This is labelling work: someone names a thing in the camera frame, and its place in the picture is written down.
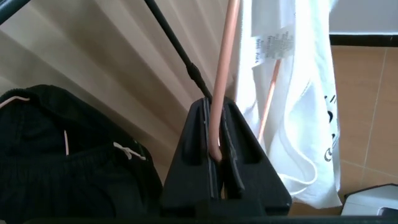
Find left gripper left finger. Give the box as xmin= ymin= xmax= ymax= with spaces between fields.
xmin=160 ymin=97 xmax=223 ymax=218

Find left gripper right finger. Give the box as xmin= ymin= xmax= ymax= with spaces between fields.
xmin=221 ymin=101 xmax=293 ymax=217

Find white garment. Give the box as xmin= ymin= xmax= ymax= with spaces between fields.
xmin=234 ymin=0 xmax=343 ymax=210

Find black shorts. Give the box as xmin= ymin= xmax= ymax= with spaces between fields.
xmin=0 ymin=84 xmax=164 ymax=220

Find black clothes rack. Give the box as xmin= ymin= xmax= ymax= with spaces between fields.
xmin=0 ymin=0 xmax=214 ymax=101

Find beige curtain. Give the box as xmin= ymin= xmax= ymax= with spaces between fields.
xmin=0 ymin=0 xmax=244 ymax=185

